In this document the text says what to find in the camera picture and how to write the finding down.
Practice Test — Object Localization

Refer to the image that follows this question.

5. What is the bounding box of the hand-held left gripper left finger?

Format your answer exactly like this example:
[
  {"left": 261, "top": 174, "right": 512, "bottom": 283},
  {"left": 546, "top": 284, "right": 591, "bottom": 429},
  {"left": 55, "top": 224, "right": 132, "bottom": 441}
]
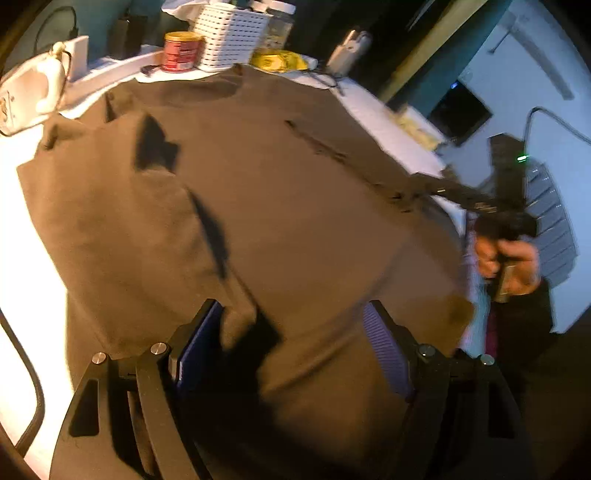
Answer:
[{"left": 50, "top": 299, "right": 227, "bottom": 480}]

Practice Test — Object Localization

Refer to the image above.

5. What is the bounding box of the red tin can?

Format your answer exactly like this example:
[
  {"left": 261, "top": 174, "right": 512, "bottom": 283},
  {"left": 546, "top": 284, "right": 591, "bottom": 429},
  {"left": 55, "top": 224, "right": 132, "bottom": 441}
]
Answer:
[{"left": 161, "top": 31, "right": 207, "bottom": 73}]

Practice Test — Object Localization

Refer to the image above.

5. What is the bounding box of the pale yellow packet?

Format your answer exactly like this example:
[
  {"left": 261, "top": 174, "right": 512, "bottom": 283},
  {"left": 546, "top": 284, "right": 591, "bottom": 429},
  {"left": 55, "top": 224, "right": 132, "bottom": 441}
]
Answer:
[{"left": 399, "top": 108, "right": 444, "bottom": 148}]

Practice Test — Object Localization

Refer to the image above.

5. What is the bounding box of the clear plastic jar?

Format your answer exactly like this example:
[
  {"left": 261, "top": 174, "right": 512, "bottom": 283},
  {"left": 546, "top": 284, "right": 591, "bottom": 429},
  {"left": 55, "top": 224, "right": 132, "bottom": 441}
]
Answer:
[{"left": 261, "top": 0, "right": 296, "bottom": 51}]

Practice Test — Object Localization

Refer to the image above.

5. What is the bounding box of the brown printed t-shirt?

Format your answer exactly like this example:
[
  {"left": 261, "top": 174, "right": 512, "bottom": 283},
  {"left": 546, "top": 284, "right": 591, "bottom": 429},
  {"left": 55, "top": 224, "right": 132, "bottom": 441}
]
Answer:
[{"left": 16, "top": 65, "right": 476, "bottom": 480}]

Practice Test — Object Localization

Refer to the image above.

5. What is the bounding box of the person's right forearm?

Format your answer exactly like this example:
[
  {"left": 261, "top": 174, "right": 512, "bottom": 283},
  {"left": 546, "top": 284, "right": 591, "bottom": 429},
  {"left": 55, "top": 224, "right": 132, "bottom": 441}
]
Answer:
[{"left": 501, "top": 277, "right": 555, "bottom": 352}]

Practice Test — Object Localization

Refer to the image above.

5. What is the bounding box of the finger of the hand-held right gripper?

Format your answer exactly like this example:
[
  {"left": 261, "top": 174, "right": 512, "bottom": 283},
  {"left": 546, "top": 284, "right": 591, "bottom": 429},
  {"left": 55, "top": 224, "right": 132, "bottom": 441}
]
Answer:
[{"left": 406, "top": 173, "right": 498, "bottom": 214}]

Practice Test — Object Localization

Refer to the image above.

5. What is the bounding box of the thin black cord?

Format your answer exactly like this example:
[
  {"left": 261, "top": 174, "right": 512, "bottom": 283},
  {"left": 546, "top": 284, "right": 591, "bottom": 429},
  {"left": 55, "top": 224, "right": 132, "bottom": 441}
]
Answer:
[{"left": 305, "top": 69, "right": 347, "bottom": 95}]

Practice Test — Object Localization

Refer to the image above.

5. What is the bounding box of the person's right hand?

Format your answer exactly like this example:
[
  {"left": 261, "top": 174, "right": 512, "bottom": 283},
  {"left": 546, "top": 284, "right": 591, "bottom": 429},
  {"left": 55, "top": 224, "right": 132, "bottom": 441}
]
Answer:
[{"left": 473, "top": 236, "right": 542, "bottom": 297}]

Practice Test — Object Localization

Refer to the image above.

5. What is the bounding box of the grey cable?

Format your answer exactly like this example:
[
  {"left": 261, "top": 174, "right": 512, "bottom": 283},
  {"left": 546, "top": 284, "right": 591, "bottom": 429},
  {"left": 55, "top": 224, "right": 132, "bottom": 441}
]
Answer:
[{"left": 525, "top": 106, "right": 591, "bottom": 144}]

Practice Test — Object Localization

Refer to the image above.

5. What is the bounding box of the white charger plug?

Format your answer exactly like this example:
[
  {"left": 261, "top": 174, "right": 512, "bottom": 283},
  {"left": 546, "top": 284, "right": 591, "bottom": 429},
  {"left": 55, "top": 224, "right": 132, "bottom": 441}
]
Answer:
[{"left": 69, "top": 36, "right": 89, "bottom": 79}]

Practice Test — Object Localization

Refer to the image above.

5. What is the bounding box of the white cartoon mug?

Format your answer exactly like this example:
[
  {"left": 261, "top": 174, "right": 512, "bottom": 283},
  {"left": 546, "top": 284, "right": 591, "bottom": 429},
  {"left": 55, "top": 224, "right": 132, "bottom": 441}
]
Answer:
[{"left": 0, "top": 41, "right": 70, "bottom": 137}]

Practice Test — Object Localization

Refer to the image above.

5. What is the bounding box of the dark screen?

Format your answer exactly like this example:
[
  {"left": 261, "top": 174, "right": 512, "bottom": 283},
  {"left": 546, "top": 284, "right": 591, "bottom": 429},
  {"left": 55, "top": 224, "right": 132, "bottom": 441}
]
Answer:
[{"left": 427, "top": 83, "right": 492, "bottom": 146}]

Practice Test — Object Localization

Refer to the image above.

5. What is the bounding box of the teal curtain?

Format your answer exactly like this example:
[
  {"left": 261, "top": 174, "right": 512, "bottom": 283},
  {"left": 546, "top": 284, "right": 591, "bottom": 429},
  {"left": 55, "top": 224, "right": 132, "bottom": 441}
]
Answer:
[{"left": 9, "top": 0, "right": 162, "bottom": 61}]

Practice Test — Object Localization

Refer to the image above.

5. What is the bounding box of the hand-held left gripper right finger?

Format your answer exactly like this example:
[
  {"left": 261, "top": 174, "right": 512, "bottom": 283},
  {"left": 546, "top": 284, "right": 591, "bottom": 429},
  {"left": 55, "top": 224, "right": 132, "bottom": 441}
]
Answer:
[{"left": 362, "top": 300, "right": 539, "bottom": 480}]

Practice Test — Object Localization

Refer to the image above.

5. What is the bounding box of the white perforated basket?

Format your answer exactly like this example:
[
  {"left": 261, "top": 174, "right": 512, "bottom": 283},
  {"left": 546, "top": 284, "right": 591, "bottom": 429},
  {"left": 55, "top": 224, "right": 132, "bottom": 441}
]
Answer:
[{"left": 191, "top": 4, "right": 273, "bottom": 72}]

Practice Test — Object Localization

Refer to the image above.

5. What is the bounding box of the yellow snack packet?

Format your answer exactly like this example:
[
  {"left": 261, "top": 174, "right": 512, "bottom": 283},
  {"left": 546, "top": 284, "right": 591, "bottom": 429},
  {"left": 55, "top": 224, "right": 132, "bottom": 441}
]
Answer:
[{"left": 249, "top": 50, "right": 319, "bottom": 72}]

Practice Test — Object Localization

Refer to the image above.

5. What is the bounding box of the white power strip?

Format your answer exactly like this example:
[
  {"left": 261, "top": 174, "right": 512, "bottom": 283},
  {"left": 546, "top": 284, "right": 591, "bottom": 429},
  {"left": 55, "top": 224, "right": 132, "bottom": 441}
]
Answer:
[{"left": 85, "top": 48, "right": 164, "bottom": 83}]

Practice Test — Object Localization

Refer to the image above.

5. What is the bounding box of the black braided cable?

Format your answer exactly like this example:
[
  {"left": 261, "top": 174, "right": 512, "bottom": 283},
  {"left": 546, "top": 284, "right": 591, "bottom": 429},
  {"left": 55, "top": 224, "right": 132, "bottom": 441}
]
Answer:
[{"left": 0, "top": 309, "right": 44, "bottom": 455}]

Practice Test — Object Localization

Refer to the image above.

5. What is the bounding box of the grey slatted panel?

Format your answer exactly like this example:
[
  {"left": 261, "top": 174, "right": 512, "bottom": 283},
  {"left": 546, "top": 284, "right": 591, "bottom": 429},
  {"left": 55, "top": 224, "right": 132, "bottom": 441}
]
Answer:
[{"left": 530, "top": 165, "right": 579, "bottom": 280}]

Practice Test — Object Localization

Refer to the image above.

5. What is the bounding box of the silver lighter-like device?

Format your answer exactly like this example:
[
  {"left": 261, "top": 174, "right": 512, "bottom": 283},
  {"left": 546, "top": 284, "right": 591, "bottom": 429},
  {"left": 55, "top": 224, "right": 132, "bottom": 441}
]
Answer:
[{"left": 328, "top": 30, "right": 372, "bottom": 75}]

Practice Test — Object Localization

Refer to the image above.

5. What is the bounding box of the white tissue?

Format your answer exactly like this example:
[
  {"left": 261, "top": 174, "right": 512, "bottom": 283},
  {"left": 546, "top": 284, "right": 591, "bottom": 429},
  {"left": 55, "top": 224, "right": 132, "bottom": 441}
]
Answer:
[{"left": 161, "top": 0, "right": 208, "bottom": 14}]

